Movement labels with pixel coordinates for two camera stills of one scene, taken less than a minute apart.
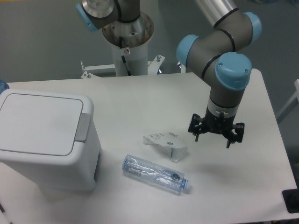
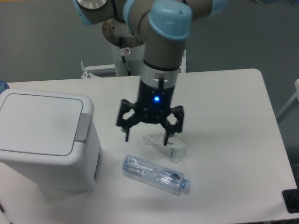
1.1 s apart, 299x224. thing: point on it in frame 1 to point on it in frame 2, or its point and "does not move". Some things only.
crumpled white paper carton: [176, 147] does not move
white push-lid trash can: [52, 137] does not move
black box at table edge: [291, 198] does not move
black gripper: [223, 125] to [153, 104]
